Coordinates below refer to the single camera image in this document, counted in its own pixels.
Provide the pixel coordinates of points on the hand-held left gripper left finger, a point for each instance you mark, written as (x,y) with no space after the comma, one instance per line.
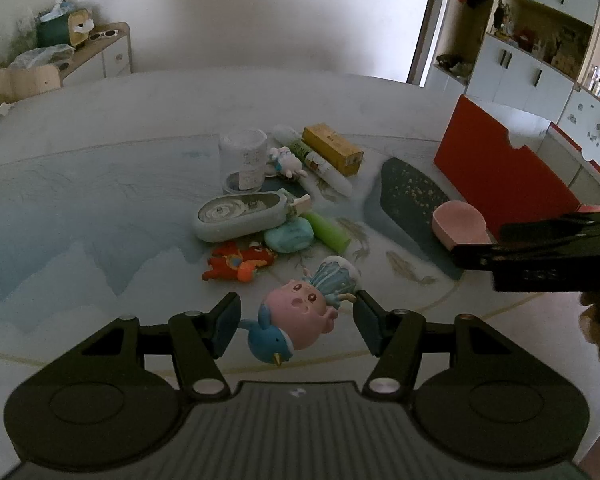
(225,330)

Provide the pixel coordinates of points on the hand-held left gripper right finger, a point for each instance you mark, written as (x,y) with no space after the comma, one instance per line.
(371,325)

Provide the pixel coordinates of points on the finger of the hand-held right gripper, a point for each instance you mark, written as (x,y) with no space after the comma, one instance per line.
(475,257)
(555,230)

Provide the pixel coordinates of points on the light blue shell toy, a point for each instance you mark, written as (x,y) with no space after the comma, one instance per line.
(335,275)

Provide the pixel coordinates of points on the pink and blue bird toy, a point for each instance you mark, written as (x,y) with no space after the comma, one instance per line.
(295,310)

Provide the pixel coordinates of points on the red and white cardboard box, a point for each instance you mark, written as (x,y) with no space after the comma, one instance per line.
(495,170)

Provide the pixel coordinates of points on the grey green oval case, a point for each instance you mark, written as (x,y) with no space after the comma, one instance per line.
(235,215)

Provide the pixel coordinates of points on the white and green tube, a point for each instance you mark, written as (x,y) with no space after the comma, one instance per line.
(320,167)

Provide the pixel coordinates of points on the yellow carton box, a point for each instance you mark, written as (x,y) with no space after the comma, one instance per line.
(332,149)

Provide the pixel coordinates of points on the red orange toy figure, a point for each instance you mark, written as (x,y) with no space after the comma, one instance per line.
(235,260)

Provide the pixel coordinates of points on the teal soap bar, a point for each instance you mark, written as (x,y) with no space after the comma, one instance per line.
(290,236)

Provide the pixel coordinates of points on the white bunny figurine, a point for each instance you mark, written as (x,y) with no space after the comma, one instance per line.
(286,161)

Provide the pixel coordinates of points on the white shelf cabinet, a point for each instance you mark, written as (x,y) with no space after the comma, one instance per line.
(540,35)

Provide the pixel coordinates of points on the wooden sideboard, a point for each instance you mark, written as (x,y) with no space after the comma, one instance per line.
(97,62)

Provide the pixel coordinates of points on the brown cardboard box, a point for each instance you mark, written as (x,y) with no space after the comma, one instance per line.
(30,82)

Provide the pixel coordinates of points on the white sunglasses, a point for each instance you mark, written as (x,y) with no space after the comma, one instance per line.
(102,35)

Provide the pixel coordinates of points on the clear plastic bag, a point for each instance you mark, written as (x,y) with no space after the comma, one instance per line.
(40,56)

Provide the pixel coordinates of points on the wooden tissue box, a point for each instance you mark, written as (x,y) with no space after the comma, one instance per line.
(80,25)

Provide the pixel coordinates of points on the green tissue box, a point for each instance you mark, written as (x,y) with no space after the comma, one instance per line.
(52,30)

